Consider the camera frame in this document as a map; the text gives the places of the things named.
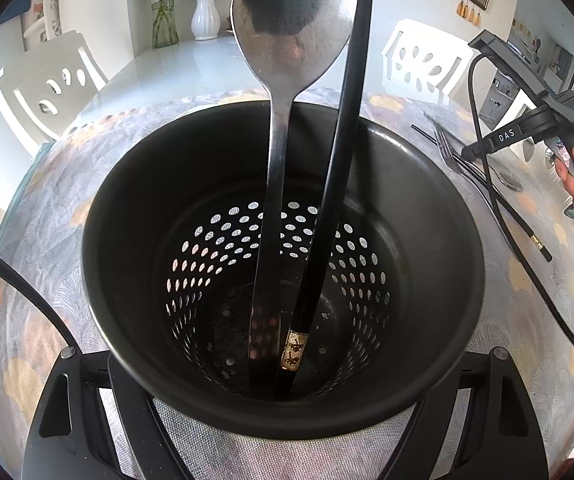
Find white ribbed vase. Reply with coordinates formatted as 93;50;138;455
190;0;220;41

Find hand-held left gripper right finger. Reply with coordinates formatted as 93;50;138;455
382;346;550;480

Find floral wall poster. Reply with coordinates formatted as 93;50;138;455
22;0;63;39

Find yellow hanging ornaments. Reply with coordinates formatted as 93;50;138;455
456;2;482;27

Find dark perforated utensil holder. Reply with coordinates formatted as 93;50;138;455
81;101;485;442

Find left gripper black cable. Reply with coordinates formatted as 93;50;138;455
0;239;70;352

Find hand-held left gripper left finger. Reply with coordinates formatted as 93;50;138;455
21;345;193;480

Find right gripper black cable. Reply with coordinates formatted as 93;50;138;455
468;52;574;379

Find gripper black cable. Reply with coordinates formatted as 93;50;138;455
0;239;70;352
468;52;574;379

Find large metal spoon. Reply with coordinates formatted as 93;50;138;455
230;0;359;401

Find fan-patterned tablecloth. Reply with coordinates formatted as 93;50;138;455
0;87;574;480

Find metal fork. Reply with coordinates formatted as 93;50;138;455
435;127;500;188
447;152;522;193

